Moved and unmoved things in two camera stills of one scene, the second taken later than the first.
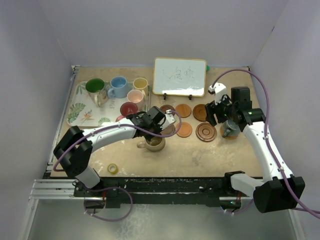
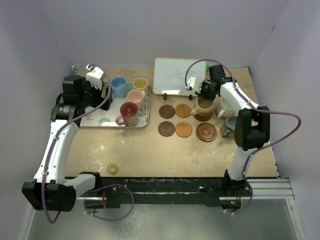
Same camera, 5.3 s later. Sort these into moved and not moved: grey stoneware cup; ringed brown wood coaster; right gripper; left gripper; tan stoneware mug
Moved: left gripper; tan stoneware mug; right gripper
Not moved: grey stoneware cup; ringed brown wood coaster
